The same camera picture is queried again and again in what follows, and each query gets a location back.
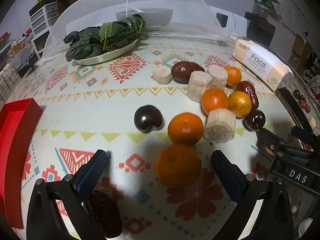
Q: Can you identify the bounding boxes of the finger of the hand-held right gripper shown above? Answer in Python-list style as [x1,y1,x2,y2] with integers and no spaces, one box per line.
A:
[255,129,282,157]
[291,126,316,144]

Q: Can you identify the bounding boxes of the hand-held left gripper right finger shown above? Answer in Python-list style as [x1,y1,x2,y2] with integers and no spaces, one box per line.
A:
[211,150,293,240]

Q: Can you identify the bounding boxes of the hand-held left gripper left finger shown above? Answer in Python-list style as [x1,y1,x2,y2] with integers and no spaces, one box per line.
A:
[26,149,110,240]

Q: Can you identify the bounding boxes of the orange mandarin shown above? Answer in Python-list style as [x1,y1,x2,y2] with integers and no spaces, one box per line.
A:
[228,90,252,118]
[167,112,204,146]
[201,88,229,115]
[224,66,242,87]
[154,144,202,189]

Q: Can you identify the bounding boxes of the beige sugarcane piece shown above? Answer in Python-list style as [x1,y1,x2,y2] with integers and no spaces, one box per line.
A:
[204,108,237,143]
[207,65,228,90]
[152,66,173,84]
[187,71,213,103]

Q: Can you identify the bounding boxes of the red box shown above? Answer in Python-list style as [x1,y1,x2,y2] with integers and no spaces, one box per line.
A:
[0,98,43,230]

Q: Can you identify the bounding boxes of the dark red date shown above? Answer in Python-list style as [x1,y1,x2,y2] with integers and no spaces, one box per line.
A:
[84,190,123,239]

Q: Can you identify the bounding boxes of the wrinkled red date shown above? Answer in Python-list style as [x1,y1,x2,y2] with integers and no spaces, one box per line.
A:
[236,81,259,110]

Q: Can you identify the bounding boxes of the patterned tablecloth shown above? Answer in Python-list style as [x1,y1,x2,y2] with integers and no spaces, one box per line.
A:
[0,27,316,240]

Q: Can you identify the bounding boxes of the tissue pack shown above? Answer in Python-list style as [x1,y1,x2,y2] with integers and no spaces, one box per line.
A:
[232,39,294,92]

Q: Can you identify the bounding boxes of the cardboard box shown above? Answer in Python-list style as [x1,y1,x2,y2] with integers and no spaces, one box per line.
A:
[292,34,313,64]

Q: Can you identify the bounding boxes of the large red date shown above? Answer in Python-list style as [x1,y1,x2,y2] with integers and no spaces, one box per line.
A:
[171,61,206,84]

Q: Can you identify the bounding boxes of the cream plate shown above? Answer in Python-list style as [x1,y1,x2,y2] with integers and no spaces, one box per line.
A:
[74,37,139,66]

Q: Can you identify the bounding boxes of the white chair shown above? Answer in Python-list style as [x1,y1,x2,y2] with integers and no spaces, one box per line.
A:
[211,6,248,35]

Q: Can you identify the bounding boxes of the green spinach leaves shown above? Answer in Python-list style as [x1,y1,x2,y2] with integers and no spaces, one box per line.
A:
[64,14,146,62]

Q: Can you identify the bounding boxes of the clear plastic bottle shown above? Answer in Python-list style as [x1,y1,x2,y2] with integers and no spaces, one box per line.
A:
[252,0,274,18]

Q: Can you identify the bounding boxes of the white drawer unit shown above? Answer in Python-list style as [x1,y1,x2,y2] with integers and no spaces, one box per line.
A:
[29,1,60,55]

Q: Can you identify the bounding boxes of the grey bowl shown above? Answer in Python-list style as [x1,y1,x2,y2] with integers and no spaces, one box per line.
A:
[115,9,173,27]

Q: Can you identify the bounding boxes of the white mesh food cover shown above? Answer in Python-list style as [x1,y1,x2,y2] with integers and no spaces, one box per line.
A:
[41,0,232,63]

